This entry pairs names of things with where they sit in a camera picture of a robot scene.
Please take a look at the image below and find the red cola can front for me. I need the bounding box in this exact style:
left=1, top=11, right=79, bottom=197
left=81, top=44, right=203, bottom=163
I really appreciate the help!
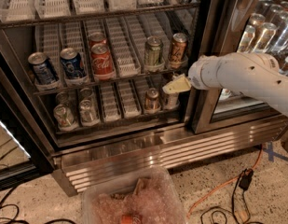
left=90, top=43, right=113, bottom=75

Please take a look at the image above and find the green soda can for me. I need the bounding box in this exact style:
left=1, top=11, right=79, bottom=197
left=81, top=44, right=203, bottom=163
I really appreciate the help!
left=144, top=36, right=163, bottom=66

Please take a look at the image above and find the black cable floor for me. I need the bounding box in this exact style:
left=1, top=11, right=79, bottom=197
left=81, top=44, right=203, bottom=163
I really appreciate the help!
left=0, top=184, right=76, bottom=224
left=199, top=171, right=265, bottom=224

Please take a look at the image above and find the brown can lower shelf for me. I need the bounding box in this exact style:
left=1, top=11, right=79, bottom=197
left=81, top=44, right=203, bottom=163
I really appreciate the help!
left=144, top=88, right=160, bottom=110

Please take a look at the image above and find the silver can rear right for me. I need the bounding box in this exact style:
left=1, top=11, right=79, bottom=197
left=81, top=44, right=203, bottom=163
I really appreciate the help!
left=79, top=88, right=94, bottom=101

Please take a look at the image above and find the red cola can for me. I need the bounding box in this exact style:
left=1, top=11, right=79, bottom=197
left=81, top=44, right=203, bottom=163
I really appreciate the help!
left=90, top=43, right=113, bottom=75
left=89, top=32, right=107, bottom=47

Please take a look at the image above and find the steel fridge cabinet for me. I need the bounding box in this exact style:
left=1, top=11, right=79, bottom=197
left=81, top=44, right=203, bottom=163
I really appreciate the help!
left=0, top=0, right=288, bottom=195

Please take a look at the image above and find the blue tape cross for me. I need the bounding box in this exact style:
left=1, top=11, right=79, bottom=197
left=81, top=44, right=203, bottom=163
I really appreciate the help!
left=264, top=142, right=288, bottom=162

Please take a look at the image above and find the orange extension cable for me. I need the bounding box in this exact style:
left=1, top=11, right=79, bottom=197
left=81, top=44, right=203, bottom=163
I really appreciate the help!
left=185, top=144, right=265, bottom=219

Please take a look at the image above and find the dark blue pepsi can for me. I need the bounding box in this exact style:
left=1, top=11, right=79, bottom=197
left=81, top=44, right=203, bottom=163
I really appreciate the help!
left=60, top=48, right=86, bottom=79

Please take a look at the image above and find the silver can rear left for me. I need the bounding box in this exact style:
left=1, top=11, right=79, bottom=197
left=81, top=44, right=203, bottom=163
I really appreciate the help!
left=55, top=91, right=70, bottom=105

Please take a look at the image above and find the red cola can rear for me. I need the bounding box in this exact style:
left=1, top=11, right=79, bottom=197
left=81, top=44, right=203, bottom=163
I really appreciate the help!
left=89, top=32, right=107, bottom=47

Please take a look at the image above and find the black cable left floor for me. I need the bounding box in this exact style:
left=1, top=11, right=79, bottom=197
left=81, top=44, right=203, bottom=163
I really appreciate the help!
left=0, top=184, right=76, bottom=224

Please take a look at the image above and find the silver green can front left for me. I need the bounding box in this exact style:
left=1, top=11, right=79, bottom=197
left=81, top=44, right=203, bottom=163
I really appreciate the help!
left=53, top=104, right=75, bottom=131

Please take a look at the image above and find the light blue soda can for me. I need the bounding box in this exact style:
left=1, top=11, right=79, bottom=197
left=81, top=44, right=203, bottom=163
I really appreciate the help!
left=28, top=52, right=59, bottom=85

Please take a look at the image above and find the brown bottle white cap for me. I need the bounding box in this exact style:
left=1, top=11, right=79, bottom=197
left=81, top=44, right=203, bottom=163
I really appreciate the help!
left=163, top=73, right=182, bottom=110

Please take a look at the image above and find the glass fridge door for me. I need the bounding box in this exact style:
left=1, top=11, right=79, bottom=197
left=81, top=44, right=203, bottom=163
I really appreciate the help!
left=190, top=0, right=288, bottom=137

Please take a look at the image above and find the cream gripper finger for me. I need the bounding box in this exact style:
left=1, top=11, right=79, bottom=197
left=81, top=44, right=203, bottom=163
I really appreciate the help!
left=162, top=74, right=191, bottom=94

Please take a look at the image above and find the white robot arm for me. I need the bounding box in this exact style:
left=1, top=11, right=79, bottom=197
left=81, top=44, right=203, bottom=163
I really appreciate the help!
left=162, top=52, right=288, bottom=118

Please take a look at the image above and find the clear plastic bin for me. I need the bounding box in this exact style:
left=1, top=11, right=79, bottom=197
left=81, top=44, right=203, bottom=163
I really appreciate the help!
left=82, top=166, right=187, bottom=224

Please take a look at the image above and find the red can in bin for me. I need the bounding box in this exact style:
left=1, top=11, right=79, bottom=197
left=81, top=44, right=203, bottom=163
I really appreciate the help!
left=120, top=214, right=143, bottom=224

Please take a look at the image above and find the black cable right floor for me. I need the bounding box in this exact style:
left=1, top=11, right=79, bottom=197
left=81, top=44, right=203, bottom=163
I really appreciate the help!
left=199, top=171, right=265, bottom=224

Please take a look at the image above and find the black power adapter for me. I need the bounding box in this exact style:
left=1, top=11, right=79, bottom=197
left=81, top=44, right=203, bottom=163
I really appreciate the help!
left=239, top=169, right=254, bottom=191

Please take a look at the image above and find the orange soda can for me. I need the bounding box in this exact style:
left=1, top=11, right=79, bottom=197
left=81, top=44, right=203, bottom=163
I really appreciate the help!
left=168, top=33, right=187, bottom=63

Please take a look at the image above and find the silver can front right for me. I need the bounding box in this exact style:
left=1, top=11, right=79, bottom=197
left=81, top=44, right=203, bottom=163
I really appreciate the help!
left=79, top=99, right=98, bottom=126

